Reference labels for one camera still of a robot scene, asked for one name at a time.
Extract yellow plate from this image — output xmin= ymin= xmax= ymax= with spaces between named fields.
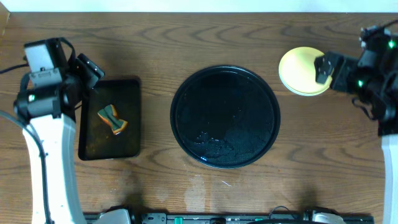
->
xmin=279 ymin=47 xmax=331 ymax=93

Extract orange green scrub sponge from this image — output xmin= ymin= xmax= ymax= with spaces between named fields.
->
xmin=97 ymin=105 xmax=128 ymax=135

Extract pale blue plate back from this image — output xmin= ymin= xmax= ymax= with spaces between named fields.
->
xmin=281 ymin=79 xmax=327 ymax=96

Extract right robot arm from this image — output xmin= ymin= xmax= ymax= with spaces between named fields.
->
xmin=314 ymin=21 xmax=397 ymax=223

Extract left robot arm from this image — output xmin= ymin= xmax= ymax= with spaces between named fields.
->
xmin=14 ymin=37 xmax=104 ymax=223

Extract black rectangular tray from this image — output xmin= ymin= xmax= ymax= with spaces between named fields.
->
xmin=78 ymin=78 xmax=141 ymax=161

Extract round black serving tray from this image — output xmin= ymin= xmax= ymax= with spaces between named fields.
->
xmin=170 ymin=65 xmax=281 ymax=169

